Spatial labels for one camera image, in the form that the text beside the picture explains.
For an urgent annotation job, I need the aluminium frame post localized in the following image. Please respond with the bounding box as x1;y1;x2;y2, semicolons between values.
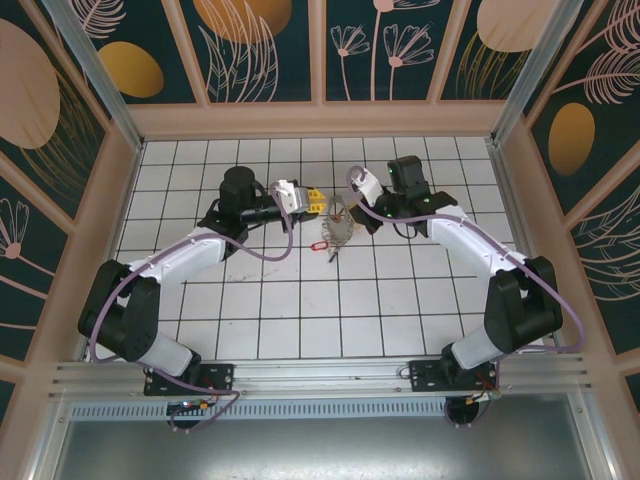
488;0;601;147
42;0;147;151

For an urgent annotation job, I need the aluminium side rail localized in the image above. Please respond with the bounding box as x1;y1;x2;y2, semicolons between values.
485;138;566;354

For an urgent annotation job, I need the grey metal sheet panel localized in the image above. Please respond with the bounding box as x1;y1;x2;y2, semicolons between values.
49;417;599;480

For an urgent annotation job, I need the connector board with LEDs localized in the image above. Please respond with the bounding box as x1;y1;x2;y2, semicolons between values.
167;398;211;414

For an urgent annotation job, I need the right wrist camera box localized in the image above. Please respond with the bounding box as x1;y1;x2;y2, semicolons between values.
349;167;385;207

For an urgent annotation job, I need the aluminium mounting rail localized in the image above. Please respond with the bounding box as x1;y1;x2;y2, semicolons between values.
48;352;592;401

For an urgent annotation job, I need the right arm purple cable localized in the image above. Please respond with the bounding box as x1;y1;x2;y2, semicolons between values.
345;164;587;430

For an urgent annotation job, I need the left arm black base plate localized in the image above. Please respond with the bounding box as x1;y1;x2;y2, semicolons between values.
143;362;236;396

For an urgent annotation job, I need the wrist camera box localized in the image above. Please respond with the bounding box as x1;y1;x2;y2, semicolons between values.
349;167;385;207
268;178;310;217

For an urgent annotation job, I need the slotted grey cable duct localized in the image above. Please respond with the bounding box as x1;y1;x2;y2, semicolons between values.
69;402;451;421

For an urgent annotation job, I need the grey strap keyring with rings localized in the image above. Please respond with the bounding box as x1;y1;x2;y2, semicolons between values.
319;194;357;251

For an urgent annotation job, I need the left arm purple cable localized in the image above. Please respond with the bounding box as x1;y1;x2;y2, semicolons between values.
89;182;296;432

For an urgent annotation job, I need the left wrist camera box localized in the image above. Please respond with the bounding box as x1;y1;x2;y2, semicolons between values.
268;178;310;217

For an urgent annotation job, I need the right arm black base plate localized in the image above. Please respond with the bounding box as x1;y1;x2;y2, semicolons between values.
407;357;501;395

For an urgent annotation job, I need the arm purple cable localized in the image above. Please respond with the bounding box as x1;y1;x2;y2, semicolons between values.
345;164;587;430
89;182;296;432

